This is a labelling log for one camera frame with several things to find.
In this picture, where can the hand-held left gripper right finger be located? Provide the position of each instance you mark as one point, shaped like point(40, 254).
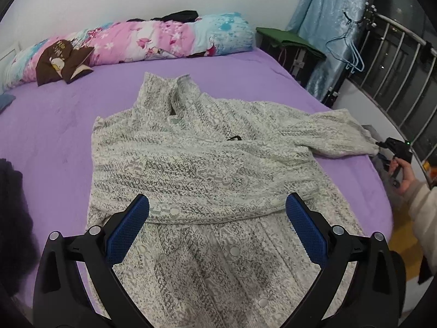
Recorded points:
point(305, 232)

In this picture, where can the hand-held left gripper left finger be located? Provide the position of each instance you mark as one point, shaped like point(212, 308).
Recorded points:
point(128, 232)

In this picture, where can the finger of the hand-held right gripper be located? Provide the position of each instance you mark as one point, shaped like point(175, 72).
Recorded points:
point(384, 160)
point(379, 144)

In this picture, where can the grey white knit sweater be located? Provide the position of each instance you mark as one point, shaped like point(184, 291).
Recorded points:
point(205, 164)

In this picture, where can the person's right forearm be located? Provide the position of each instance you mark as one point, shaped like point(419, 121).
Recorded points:
point(425, 211)

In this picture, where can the pile of dark clothes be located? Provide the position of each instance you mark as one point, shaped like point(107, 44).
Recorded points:
point(13, 229)

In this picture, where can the person's right hand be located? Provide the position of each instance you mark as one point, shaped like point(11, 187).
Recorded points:
point(406, 181)

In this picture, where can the orange object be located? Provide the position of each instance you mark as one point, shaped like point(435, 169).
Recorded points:
point(433, 174)

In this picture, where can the metal railing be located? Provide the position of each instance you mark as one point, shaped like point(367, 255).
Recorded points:
point(385, 61)

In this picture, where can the black side stand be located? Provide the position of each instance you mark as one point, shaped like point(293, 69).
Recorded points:
point(300, 65)

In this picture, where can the purple bed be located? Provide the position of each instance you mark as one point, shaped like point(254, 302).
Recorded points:
point(51, 126)

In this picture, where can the green cloth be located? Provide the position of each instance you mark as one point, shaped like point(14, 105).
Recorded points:
point(283, 39)

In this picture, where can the light blue curtain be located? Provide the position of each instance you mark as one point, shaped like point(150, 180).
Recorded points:
point(327, 6)

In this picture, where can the small blue cloth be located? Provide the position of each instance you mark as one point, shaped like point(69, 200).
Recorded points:
point(5, 101)

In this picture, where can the brown printed cloth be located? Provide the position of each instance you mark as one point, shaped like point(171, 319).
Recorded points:
point(54, 65)

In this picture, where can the pink blue floral quilt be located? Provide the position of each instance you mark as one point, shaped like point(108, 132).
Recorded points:
point(153, 41)

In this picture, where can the white headboard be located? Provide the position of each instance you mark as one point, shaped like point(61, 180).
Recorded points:
point(6, 56)

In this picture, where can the black garment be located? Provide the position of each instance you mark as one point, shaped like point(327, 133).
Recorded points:
point(181, 16)

